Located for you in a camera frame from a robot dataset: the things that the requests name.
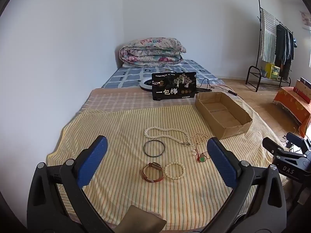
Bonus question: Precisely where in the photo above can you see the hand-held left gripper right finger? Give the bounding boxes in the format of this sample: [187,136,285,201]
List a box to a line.
[202,137,287,233]

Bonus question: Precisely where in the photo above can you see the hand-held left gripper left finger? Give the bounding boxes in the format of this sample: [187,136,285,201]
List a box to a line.
[27,135,114,233]

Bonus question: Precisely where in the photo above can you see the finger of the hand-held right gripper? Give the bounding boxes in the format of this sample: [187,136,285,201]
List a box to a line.
[262,137,307,158]
[287,132,311,151]

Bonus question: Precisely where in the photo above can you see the green pendant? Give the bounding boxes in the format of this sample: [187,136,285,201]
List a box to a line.
[195,150,210,163]

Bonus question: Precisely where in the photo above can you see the cardboard box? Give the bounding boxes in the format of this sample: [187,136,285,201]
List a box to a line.
[194,91,253,140]

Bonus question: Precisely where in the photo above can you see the dark thin bangle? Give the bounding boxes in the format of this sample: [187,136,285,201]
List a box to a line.
[143,139,166,157]

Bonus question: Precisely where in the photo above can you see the pearl bracelet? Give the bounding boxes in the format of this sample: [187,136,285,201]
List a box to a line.
[164,162,186,180]

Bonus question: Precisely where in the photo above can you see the wristwatch with orange strap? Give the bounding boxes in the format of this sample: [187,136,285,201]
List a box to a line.
[141,162,164,183]

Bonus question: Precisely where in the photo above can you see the orange cloth covered furniture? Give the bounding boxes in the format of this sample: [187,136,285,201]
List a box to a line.
[273,86,311,137]

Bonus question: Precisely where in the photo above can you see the yellow striped blanket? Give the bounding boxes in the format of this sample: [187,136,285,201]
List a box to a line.
[46,103,292,231]

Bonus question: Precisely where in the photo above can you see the flat brown box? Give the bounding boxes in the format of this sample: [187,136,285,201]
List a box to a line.
[293,77,311,103]

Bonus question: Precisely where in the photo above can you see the pink checkered blanket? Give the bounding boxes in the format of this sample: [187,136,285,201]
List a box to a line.
[76,87,246,118]

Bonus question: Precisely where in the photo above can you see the yellow plastic crate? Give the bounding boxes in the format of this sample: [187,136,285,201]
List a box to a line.
[264,63,280,79]

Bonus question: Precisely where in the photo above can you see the black metal clothes rack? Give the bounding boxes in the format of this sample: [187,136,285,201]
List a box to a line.
[245,0,295,93]

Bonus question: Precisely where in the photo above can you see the black printed packet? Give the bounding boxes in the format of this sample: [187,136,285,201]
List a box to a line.
[151,71,197,101]

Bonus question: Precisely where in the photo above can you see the blue patterned bed sheet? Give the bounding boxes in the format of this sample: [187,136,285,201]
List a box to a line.
[101,59,225,93]

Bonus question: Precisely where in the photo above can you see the dark hanging clothes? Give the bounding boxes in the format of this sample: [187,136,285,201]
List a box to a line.
[274,24,295,79]

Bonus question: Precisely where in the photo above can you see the striped hanging cloth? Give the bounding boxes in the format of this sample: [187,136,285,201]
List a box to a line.
[259,9,277,63]

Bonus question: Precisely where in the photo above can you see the folded floral quilt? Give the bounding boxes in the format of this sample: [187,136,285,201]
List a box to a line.
[120,37,187,68]

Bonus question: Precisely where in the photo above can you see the thin bead necklace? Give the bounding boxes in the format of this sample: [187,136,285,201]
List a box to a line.
[190,132,210,149]

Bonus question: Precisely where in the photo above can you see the twisted pearl necklace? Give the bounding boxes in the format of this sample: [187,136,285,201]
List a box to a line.
[144,126,192,147]

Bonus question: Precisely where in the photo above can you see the black cable with switch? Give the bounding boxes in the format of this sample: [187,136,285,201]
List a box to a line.
[211,89,244,100]

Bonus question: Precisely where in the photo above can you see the black power cable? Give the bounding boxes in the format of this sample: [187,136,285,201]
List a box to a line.
[196,78,225,93]

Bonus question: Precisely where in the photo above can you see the white ring light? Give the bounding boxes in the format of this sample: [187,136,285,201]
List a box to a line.
[139,78,156,93]

